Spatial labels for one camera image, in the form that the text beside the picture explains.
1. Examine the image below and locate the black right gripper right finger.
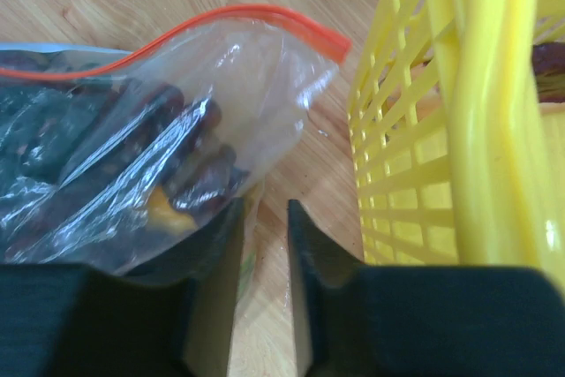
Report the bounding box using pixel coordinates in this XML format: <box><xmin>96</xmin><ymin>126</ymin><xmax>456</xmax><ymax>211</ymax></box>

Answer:
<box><xmin>288</xmin><ymin>200</ymin><xmax>564</xmax><ymax>376</ymax></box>

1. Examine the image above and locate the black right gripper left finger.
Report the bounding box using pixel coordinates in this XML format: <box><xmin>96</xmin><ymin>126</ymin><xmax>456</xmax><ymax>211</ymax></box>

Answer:
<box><xmin>1</xmin><ymin>199</ymin><xmax>245</xmax><ymax>376</ymax></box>

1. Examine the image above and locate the orange mango toy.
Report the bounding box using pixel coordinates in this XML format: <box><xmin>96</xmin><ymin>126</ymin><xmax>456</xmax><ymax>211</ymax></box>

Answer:
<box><xmin>147</xmin><ymin>186</ymin><xmax>198</xmax><ymax>234</ymax></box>

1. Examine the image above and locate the clear zip bag orange zipper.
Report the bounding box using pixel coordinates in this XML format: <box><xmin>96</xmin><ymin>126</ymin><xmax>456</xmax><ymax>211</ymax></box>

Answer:
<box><xmin>1</xmin><ymin>4</ymin><xmax>350</xmax><ymax>274</ymax></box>

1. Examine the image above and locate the dark purple grape bunch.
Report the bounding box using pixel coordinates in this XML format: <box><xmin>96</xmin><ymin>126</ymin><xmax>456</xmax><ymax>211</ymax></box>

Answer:
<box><xmin>0</xmin><ymin>52</ymin><xmax>252</xmax><ymax>259</ymax></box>

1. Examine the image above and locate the dark blue grape bunch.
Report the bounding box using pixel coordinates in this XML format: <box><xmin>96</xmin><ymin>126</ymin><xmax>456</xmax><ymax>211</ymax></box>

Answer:
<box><xmin>1</xmin><ymin>86</ymin><xmax>108</xmax><ymax>184</ymax></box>

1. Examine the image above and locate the yellow plastic basket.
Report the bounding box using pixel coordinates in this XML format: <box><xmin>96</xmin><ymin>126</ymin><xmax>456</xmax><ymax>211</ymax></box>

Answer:
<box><xmin>347</xmin><ymin>0</ymin><xmax>564</xmax><ymax>285</ymax></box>

